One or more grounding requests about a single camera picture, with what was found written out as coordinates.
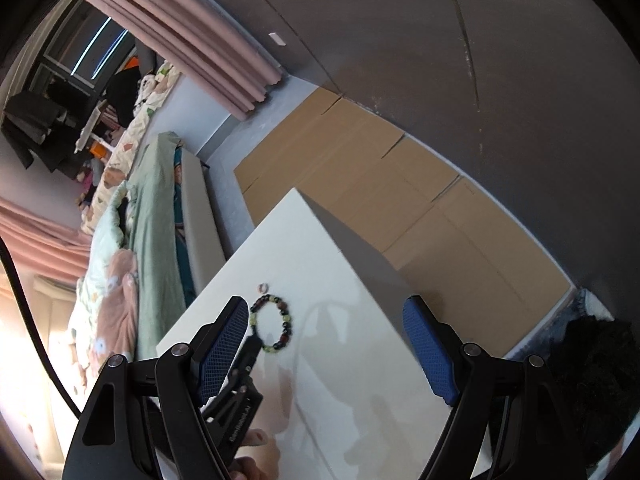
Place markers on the person's left hand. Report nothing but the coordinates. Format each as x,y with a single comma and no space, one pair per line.
257,462

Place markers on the dark cloth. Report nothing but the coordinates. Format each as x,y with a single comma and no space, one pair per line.
35,125

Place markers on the peach plush blanket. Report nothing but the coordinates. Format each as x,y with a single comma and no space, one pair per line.
117,300

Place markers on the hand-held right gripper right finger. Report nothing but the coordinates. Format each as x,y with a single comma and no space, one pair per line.
432,355

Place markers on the white bed base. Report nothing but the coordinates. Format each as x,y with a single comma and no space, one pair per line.
200,220

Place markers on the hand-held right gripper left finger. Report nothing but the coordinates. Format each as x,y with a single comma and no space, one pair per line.
222,355

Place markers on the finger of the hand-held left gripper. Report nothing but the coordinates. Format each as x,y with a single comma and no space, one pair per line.
247,355

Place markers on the cream patterned quilt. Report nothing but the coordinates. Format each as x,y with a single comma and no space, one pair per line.
130,150

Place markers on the white wall switch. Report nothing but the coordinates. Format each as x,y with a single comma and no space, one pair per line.
276,38

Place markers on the pink curtain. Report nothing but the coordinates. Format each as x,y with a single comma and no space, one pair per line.
190,35
40,245

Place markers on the window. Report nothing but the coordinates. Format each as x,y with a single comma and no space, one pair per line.
75,45

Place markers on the flat cardboard sheet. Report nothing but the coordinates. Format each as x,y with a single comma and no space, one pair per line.
400,200

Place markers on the green bed sheet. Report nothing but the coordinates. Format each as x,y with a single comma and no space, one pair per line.
155,240

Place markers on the light green floral quilt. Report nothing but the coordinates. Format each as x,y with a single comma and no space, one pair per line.
95,280

